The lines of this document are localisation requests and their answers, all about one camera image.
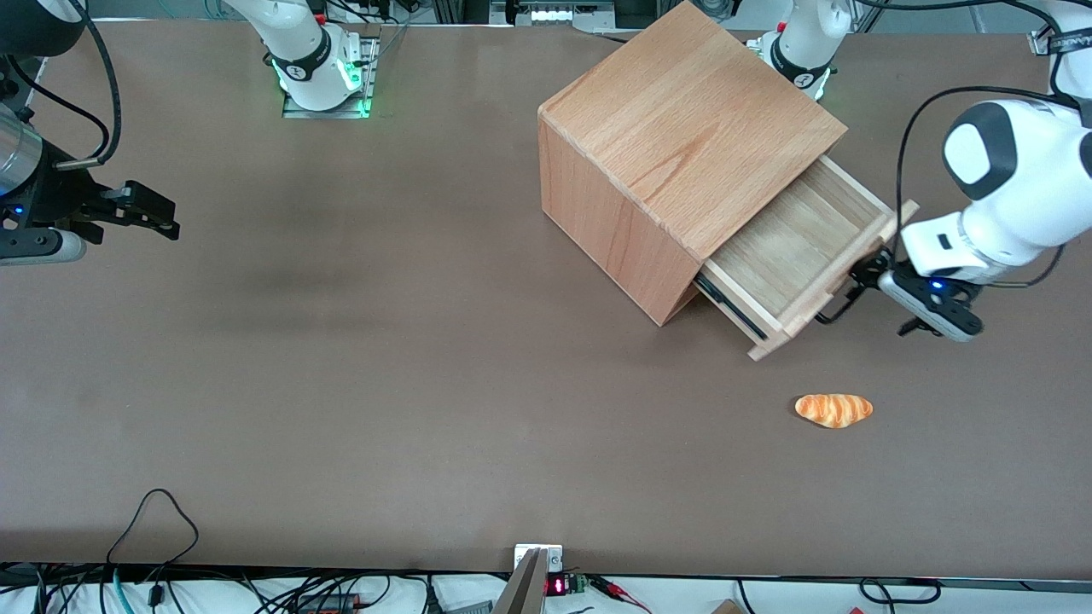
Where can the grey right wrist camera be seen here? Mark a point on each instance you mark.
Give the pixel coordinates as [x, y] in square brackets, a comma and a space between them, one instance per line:
[38, 246]

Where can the silver metal bracket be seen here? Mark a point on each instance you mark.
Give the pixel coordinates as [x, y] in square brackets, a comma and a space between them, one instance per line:
[554, 556]

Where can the wooden drawer with light interior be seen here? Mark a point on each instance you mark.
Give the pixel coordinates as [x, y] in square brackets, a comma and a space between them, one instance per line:
[793, 247]

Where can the wooden drawer cabinet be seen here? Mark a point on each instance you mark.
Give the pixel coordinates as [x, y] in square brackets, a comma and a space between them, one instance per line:
[674, 111]

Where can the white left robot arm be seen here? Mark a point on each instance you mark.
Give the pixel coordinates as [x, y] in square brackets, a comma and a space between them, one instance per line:
[1028, 179]

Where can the aluminium frame profile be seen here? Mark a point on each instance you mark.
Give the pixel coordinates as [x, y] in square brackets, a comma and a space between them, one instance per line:
[1042, 41]

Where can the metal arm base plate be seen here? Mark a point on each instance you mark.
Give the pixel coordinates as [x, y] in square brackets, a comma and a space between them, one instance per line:
[368, 72]

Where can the grey camera mount bar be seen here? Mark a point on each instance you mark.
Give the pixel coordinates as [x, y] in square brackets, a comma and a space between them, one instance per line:
[522, 588]

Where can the black power adapter box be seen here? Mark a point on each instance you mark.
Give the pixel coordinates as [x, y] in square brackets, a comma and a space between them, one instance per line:
[328, 604]

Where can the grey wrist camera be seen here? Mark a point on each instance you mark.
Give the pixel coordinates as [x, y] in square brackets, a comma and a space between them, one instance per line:
[38, 246]
[934, 305]

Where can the orange striped toy bread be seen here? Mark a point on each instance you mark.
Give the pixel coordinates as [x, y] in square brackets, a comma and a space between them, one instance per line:
[834, 410]

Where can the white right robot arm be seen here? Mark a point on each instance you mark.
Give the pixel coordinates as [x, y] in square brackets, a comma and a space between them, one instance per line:
[300, 47]

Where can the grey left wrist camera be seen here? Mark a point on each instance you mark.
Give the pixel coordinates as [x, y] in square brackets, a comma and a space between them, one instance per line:
[934, 305]

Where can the red digit display module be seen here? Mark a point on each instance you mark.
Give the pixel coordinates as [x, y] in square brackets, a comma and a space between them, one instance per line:
[556, 586]

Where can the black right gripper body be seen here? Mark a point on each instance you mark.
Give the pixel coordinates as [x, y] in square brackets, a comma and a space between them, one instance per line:
[61, 189]

